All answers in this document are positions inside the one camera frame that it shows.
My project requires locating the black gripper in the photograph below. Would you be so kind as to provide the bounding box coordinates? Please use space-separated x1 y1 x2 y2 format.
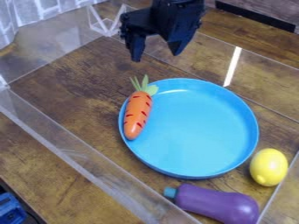
120 0 206 62

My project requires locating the orange toy carrot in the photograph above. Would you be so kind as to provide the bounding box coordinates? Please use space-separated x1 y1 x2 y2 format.
123 74 159 140

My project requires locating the blue round tray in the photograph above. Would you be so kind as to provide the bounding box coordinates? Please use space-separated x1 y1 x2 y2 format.
124 78 259 179

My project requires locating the dark baseboard strip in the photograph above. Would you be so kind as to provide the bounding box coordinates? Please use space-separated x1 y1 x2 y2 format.
215 0 299 34

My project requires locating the white patterned curtain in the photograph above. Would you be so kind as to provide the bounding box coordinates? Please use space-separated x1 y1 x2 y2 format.
0 0 107 49

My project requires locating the yellow toy lemon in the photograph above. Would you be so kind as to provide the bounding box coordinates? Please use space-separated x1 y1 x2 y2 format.
248 148 289 186

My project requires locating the purple toy eggplant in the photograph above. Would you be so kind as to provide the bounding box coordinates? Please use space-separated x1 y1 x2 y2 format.
163 184 259 224

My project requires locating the blue object at corner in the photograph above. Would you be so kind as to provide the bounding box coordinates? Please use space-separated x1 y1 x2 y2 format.
0 192 27 224

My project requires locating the clear acrylic enclosure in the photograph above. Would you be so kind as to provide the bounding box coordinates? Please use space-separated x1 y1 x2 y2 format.
0 0 299 224

